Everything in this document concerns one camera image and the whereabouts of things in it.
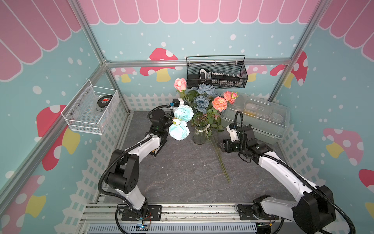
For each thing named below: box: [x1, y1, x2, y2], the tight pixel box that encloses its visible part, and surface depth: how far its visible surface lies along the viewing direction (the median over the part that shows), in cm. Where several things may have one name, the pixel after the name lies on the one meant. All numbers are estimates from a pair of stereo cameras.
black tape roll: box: [97, 95, 114, 109], surface depth 80 cm
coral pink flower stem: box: [206, 91, 240, 120], surface depth 74 cm
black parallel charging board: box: [149, 140, 168, 157], surface depth 97 cm
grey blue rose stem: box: [190, 83, 220, 114], surface depth 79 cm
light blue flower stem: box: [168, 104, 194, 141], surface depth 55 cm
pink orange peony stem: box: [207, 132, 231, 184], surface depth 93 cm
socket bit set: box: [198, 68, 241, 87], surface depth 91 cm
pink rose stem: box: [173, 78, 191, 103], surface depth 62 cm
